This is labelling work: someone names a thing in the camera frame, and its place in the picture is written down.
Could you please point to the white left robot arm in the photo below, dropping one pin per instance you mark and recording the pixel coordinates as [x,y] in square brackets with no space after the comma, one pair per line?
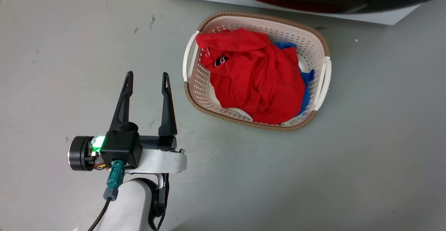
[130,206]

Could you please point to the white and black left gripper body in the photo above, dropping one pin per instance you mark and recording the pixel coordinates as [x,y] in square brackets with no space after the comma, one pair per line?
[158,161]

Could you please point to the blue garment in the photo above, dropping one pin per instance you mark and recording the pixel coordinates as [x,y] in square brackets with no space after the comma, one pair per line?
[308,84]

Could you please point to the white garment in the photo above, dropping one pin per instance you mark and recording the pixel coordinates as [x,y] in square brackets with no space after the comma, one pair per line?
[240,112]

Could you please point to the red garment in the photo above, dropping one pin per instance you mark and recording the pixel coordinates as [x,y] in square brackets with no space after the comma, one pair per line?
[256,77]

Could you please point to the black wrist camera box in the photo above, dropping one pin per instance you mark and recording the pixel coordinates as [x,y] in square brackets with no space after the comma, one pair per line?
[121,145]

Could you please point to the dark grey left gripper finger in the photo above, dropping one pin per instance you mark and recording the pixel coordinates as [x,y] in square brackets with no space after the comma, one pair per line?
[122,109]
[168,116]

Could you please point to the white laundry basket brown rim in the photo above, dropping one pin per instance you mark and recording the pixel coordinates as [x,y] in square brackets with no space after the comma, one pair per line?
[205,84]

